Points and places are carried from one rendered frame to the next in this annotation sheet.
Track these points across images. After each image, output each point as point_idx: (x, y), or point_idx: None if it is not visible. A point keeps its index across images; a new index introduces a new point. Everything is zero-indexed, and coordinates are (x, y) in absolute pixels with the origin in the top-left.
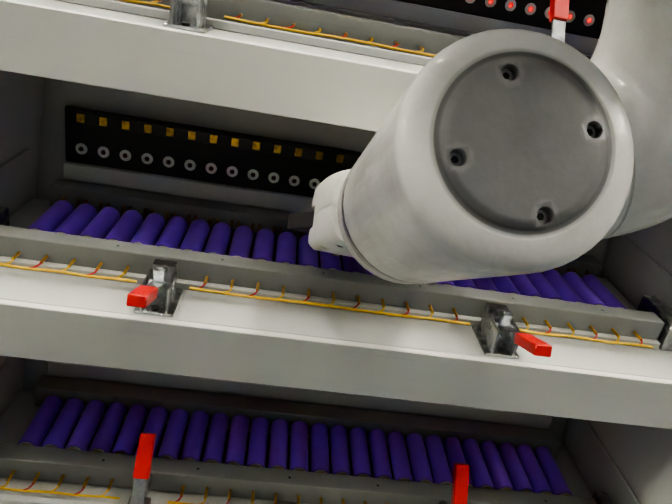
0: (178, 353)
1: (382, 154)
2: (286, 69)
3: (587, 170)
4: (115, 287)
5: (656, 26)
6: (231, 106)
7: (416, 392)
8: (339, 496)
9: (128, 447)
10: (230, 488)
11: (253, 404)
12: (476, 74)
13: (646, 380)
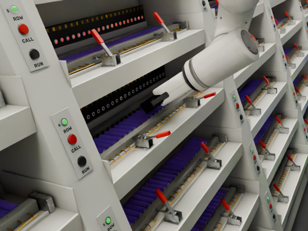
0: (160, 153)
1: (233, 54)
2: (140, 62)
3: (254, 42)
4: (131, 152)
5: (237, 19)
6: (134, 79)
7: (194, 126)
8: (186, 176)
9: (140, 212)
10: (169, 195)
11: (140, 182)
12: (242, 35)
13: (217, 93)
